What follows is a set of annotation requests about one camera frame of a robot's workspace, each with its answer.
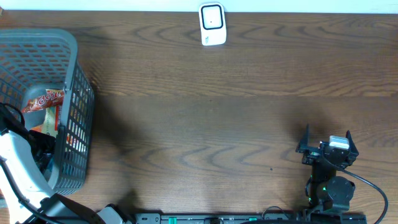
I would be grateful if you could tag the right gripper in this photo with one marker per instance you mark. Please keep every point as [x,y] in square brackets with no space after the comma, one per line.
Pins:
[312,154]

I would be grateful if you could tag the red Top chocolate bar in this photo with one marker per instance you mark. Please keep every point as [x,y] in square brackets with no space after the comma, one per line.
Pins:
[50,99]

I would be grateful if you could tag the yellow snack bag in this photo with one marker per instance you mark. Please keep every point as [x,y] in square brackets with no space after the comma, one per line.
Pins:
[52,120]

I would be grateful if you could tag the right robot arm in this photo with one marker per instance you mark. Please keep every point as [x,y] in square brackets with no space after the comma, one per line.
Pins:
[327,192]

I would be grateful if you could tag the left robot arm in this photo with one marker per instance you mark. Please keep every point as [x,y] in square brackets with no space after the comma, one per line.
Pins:
[28,196]

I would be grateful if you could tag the white barcode scanner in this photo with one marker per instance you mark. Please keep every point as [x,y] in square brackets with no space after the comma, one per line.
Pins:
[212,24]

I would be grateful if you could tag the small orange snack packet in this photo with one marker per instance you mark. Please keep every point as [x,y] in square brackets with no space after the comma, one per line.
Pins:
[37,128]

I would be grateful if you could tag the grey plastic basket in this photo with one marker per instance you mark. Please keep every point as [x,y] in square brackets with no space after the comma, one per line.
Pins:
[35,60]

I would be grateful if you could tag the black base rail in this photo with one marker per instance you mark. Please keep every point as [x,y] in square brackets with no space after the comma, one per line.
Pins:
[279,217]

